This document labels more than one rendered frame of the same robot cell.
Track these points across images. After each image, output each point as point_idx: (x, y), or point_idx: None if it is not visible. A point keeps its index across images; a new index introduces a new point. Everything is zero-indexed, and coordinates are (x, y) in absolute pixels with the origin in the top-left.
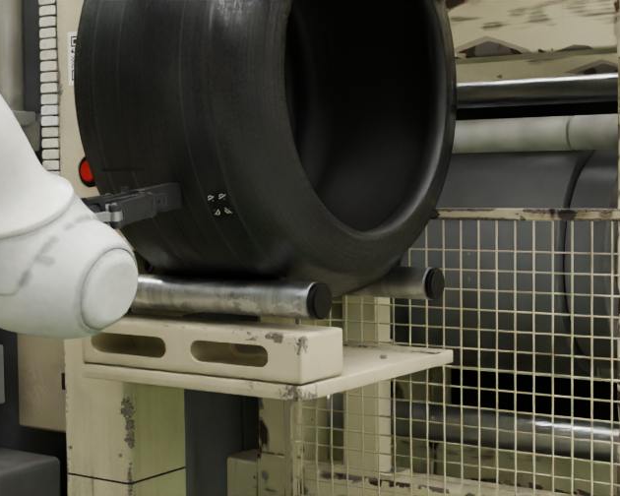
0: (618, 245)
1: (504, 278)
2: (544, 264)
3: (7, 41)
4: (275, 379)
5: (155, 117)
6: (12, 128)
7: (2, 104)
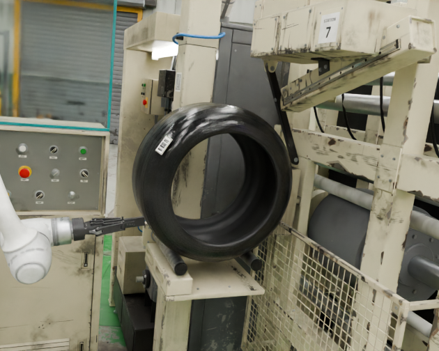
0: (361, 264)
1: (340, 255)
2: (352, 256)
3: None
4: (163, 290)
5: (137, 195)
6: (8, 221)
7: (7, 214)
